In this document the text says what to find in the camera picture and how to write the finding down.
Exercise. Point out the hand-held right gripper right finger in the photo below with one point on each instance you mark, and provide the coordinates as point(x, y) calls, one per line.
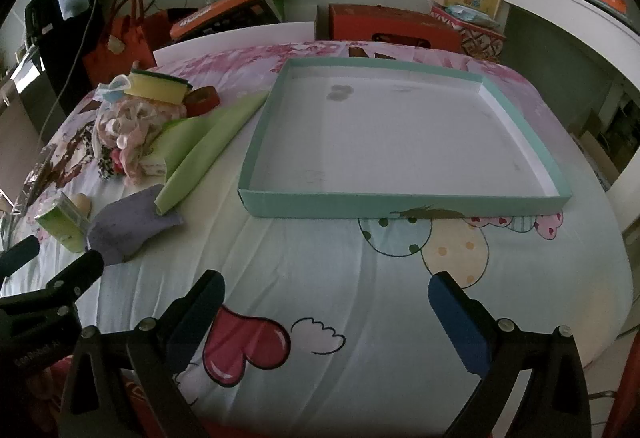
point(457, 323)

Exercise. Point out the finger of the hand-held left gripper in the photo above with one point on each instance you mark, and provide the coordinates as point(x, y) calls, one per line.
point(22, 254)
point(75, 273)

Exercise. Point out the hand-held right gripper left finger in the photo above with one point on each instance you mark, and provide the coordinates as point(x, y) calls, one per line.
point(192, 323)

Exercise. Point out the green tissue packet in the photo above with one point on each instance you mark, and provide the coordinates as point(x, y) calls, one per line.
point(60, 223)

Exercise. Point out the purple cloth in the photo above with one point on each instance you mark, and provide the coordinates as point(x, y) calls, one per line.
point(125, 228)

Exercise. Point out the pink floral cloth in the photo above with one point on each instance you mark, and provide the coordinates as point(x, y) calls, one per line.
point(130, 115)

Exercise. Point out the light green cloth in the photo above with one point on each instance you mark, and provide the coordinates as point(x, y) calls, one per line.
point(200, 147)

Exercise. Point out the light blue face mask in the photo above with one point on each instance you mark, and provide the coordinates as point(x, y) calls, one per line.
point(112, 92)

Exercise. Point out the shallow teal cardboard box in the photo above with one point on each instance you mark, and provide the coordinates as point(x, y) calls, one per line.
point(400, 142)

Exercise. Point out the large green yellow sponge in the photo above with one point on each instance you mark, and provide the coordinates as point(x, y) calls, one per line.
point(150, 85)

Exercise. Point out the red tape roll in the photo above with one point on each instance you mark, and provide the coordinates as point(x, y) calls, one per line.
point(210, 103)

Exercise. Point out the beige makeup sponge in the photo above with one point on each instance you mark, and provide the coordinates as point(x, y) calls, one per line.
point(82, 205)

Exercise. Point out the clear plastic wrapper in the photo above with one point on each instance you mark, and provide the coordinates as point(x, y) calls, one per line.
point(35, 183)

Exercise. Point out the black white spotted cloth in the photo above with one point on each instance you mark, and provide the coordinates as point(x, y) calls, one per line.
point(107, 165)

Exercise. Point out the printed blanket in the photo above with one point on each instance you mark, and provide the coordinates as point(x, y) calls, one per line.
point(310, 278)

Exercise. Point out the grey cabinet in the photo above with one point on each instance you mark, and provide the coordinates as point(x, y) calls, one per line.
point(25, 127)

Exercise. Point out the black monitor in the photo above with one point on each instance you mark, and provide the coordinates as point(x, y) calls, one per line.
point(65, 67)

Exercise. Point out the red gift bag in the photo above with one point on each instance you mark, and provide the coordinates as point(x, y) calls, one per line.
point(120, 52)

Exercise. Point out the brown cardboard box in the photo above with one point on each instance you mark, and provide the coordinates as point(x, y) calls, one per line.
point(595, 127)

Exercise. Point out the patterned tin box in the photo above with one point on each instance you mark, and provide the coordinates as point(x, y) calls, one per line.
point(480, 40)

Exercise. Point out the flat orange box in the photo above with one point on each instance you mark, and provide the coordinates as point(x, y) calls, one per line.
point(215, 10)

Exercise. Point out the red cardboard box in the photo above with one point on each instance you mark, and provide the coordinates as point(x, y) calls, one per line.
point(395, 25)

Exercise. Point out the wet wipes packet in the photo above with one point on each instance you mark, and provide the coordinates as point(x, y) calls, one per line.
point(472, 15)

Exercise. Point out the black box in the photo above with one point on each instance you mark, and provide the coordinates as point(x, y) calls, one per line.
point(250, 15)

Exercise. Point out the white curved desk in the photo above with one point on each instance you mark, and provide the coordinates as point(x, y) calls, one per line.
point(575, 12)

